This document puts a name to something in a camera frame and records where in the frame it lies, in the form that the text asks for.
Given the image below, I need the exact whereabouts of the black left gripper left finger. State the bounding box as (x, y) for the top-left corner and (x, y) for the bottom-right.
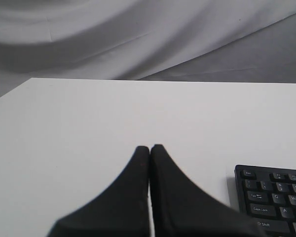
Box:
(48, 146), (150, 237)

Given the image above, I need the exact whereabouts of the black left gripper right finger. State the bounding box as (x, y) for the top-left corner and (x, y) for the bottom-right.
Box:
(149, 145), (264, 237)

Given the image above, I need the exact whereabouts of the black acer keyboard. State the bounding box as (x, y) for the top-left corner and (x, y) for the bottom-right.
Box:
(234, 165), (296, 237)

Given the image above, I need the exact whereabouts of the white backdrop cloth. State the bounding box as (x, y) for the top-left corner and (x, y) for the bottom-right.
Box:
(0, 0), (296, 97)

